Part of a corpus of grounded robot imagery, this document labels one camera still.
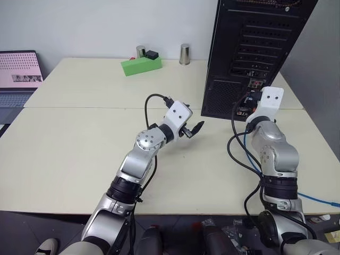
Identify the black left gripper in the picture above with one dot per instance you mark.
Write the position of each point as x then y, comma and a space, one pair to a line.
187, 131

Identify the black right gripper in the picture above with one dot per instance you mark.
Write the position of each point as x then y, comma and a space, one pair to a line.
255, 95

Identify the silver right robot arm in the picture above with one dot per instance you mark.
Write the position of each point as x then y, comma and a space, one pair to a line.
277, 156

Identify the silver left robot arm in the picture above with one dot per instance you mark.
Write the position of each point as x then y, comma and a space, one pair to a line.
138, 163

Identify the black computer tower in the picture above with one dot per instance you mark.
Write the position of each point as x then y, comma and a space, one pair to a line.
247, 47

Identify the tall silver metal cup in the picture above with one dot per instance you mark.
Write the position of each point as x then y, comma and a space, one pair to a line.
185, 54

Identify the green box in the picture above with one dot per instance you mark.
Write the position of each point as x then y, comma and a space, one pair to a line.
140, 67

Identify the small black box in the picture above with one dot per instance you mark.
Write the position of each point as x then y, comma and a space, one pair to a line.
152, 54

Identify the short silver metal cup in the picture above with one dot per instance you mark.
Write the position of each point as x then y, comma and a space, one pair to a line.
140, 51

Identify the yellow tape scrap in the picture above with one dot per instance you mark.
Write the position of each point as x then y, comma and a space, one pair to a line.
332, 236

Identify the laptop with pink screen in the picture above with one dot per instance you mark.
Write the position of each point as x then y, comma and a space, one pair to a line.
18, 77

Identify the beige shoe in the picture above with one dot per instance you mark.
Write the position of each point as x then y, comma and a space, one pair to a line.
46, 245

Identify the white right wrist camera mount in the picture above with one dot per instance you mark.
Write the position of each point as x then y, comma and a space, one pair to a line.
270, 102

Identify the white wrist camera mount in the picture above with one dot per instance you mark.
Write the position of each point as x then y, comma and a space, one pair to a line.
176, 112
270, 102

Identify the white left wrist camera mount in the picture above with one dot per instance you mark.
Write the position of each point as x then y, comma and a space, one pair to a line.
176, 112

